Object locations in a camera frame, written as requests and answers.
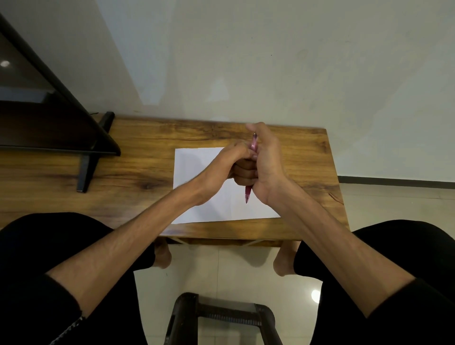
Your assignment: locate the black sleeve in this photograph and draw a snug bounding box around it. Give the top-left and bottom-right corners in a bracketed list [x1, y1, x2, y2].
[365, 277, 455, 345]
[0, 273, 86, 345]

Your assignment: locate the person's leg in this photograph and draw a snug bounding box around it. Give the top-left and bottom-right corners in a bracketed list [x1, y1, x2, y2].
[0, 212, 156, 345]
[294, 219, 455, 345]

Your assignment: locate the person's left forearm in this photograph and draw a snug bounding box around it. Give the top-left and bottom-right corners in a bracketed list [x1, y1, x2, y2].
[45, 173, 208, 319]

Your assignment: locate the black television stand foot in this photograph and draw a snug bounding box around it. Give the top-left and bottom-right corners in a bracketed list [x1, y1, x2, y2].
[76, 112, 116, 194]

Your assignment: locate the white paper sheet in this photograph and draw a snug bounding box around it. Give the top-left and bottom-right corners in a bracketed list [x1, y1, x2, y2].
[172, 147, 281, 225]

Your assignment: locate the person's left foot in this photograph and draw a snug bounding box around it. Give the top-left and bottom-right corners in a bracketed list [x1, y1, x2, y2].
[154, 237, 173, 270]

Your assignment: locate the person's left hand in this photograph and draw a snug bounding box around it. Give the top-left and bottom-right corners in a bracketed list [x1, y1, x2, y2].
[195, 140, 257, 206]

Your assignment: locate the black metal stool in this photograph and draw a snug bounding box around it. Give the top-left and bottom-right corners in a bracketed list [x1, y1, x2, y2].
[164, 292, 284, 345]

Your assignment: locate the person's right forearm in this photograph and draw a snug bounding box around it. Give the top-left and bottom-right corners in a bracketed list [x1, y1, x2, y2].
[266, 177, 416, 319]

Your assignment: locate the person's right foot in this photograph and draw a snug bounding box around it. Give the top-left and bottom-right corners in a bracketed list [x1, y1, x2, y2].
[273, 241, 302, 278]

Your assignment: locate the person's foot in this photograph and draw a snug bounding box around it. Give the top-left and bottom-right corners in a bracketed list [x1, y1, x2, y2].
[273, 241, 302, 278]
[154, 237, 173, 270]

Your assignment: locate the red pen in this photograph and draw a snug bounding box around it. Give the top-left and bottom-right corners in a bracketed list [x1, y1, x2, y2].
[244, 132, 258, 204]

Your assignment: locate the black flat screen television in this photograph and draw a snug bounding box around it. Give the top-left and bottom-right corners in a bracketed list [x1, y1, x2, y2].
[0, 14, 121, 157]

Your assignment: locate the black right sleeve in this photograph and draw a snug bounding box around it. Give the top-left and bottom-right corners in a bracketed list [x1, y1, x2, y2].
[365, 277, 455, 345]

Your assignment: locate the person's right leg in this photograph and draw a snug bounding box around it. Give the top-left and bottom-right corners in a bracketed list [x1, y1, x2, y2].
[294, 219, 455, 345]

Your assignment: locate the black left sleeve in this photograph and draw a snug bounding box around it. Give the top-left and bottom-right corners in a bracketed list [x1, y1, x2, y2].
[0, 273, 86, 345]

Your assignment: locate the person's right hand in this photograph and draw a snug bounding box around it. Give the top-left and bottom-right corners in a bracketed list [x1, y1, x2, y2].
[232, 122, 289, 207]

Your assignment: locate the person's left leg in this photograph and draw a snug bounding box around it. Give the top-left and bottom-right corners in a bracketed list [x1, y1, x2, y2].
[0, 212, 156, 345]

